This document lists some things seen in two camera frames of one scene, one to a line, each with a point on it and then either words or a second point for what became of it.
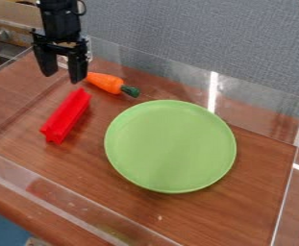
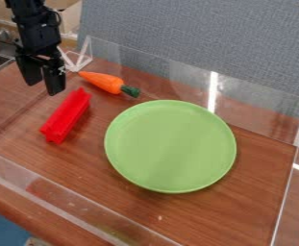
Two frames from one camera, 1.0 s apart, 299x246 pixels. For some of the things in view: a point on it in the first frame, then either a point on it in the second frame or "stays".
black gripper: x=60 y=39 → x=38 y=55
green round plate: x=172 y=146 stays
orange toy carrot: x=112 y=84 stays
